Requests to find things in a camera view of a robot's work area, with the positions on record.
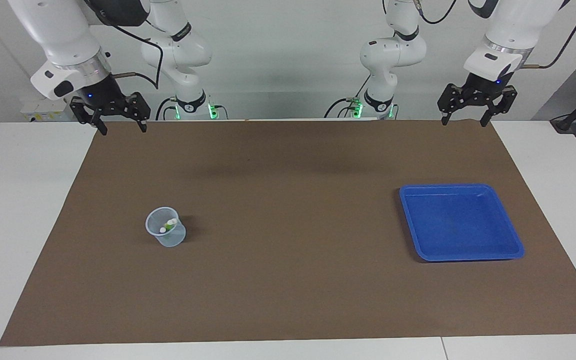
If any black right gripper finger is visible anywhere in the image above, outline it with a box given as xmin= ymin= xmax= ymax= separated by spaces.
xmin=127 ymin=91 xmax=152 ymax=133
xmin=70 ymin=96 xmax=109 ymax=136

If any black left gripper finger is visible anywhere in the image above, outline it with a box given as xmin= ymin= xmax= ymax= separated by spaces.
xmin=437 ymin=85 xmax=465 ymax=126
xmin=480 ymin=87 xmax=517 ymax=127

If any blue plastic tray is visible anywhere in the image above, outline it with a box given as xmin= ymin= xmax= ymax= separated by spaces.
xmin=399 ymin=183 xmax=525 ymax=262

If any clear plastic cup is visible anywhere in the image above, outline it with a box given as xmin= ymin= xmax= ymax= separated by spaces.
xmin=145 ymin=206 xmax=187 ymax=248

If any brown table mat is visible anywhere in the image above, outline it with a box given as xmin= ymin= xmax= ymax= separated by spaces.
xmin=0 ymin=119 xmax=576 ymax=347

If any black base cable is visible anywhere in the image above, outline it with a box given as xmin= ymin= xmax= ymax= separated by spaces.
xmin=324 ymin=75 xmax=371 ymax=119
xmin=155 ymin=97 xmax=177 ymax=121

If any white wall box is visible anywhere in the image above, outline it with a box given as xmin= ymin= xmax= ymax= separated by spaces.
xmin=20 ymin=97 xmax=76 ymax=122

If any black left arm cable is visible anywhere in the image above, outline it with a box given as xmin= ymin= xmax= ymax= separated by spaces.
xmin=520 ymin=0 xmax=576 ymax=70

